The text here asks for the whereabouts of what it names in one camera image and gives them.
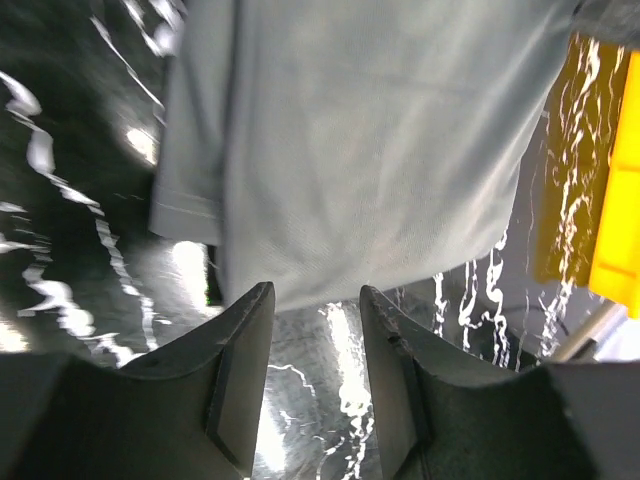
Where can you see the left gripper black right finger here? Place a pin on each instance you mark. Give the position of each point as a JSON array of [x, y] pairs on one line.
[[441, 413]]

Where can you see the yellow plastic bin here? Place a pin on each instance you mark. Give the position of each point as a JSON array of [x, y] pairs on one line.
[[615, 267]]

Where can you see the grey t-shirt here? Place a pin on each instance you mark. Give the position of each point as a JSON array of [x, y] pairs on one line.
[[328, 145]]

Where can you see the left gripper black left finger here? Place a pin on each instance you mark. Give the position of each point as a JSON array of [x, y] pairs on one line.
[[188, 410]]

